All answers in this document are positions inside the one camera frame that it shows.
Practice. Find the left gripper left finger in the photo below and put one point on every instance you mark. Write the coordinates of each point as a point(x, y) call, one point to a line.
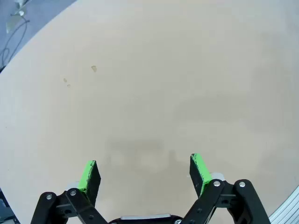
point(92, 184)

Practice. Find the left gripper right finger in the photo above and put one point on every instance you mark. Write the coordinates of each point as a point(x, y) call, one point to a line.
point(201, 175)

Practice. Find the silver metal chair base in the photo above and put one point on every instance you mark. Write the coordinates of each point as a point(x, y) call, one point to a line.
point(14, 22)

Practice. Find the dark equipment beside table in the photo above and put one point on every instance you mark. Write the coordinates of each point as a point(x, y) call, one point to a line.
point(4, 210)

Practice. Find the aluminium frame rail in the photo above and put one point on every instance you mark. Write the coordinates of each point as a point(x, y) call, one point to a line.
point(286, 210)

